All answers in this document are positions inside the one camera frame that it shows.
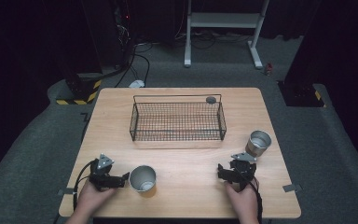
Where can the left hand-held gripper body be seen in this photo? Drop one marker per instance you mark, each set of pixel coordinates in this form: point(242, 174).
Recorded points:
point(101, 177)

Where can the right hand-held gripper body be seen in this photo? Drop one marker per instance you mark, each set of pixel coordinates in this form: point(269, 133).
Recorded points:
point(242, 169)

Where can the plain steel cup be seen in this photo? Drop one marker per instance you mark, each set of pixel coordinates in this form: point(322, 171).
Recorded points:
point(143, 179)

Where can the steel cup with brown sleeve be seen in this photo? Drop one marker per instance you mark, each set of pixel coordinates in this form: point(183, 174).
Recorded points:
point(258, 143)

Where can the person's left hand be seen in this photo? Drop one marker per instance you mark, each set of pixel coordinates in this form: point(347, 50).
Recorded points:
point(90, 199)

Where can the person's right hand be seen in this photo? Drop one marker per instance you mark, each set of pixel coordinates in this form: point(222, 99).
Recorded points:
point(244, 202)

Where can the grey tape piece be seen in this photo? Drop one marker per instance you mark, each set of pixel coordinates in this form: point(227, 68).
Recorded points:
point(291, 188)
point(66, 191)

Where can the grey round disc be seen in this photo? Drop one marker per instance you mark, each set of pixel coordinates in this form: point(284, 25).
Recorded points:
point(211, 100)

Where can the black stand with hazard stripes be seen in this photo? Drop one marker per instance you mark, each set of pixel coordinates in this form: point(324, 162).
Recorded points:
point(301, 93)
point(80, 90)

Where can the white power adapter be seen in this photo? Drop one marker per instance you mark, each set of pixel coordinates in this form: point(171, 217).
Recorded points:
point(136, 83)

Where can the small red object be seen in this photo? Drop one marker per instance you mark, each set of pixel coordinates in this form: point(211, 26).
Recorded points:
point(269, 69)

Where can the dark equipment rack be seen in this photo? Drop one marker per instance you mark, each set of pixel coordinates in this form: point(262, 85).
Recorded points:
point(121, 31)

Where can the white metal stand frame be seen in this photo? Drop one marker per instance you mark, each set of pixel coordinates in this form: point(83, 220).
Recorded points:
point(223, 20)

